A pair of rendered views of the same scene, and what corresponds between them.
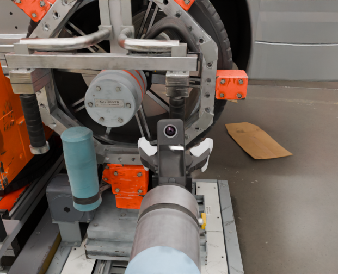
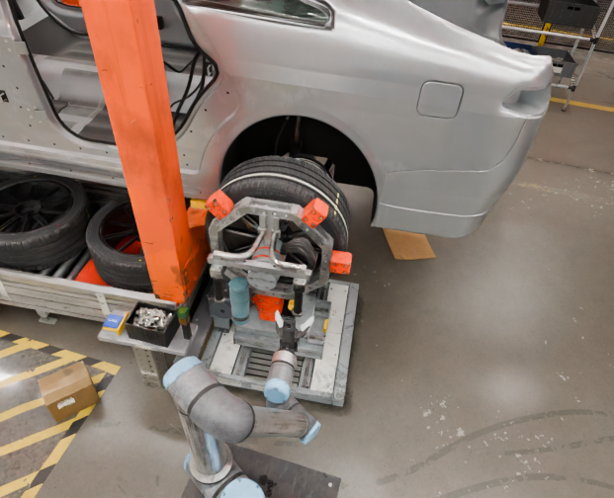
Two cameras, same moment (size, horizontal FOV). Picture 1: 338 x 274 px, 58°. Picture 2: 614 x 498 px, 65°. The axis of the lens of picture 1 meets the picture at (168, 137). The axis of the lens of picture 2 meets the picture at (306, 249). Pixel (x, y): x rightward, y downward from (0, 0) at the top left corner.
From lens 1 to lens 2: 1.40 m
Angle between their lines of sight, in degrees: 17
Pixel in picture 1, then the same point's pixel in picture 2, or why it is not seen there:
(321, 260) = (414, 365)
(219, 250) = (334, 349)
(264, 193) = (391, 298)
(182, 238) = (285, 375)
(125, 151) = not seen: hidden behind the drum
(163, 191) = (282, 354)
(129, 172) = (270, 300)
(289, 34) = (406, 203)
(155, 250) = (276, 379)
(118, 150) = not seen: hidden behind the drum
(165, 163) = (285, 338)
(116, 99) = (265, 279)
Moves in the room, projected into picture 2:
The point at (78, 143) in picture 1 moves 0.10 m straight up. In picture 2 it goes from (240, 291) to (239, 277)
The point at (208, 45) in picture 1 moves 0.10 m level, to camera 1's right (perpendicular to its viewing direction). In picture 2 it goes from (325, 246) to (349, 249)
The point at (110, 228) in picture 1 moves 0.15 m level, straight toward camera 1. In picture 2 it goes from (253, 326) to (255, 349)
